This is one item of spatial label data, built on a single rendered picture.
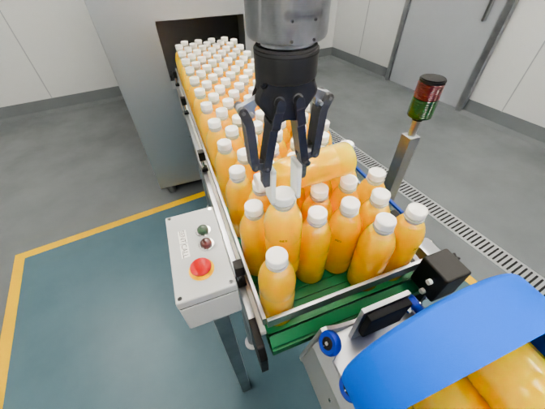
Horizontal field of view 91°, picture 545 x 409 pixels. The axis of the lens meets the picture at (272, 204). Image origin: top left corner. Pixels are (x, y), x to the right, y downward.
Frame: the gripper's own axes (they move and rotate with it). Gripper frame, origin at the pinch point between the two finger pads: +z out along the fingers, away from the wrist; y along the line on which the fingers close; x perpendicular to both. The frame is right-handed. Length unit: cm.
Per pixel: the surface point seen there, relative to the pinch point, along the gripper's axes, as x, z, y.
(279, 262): -8.2, 10.1, -3.9
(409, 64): 270, 91, 297
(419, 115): 17.5, 4.8, 46.2
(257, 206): 5.9, 10.2, -3.1
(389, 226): -8.3, 10.2, 18.4
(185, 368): 20, 122, -42
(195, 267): -3.3, 11.1, -17.4
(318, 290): -5.6, 32.3, 7.5
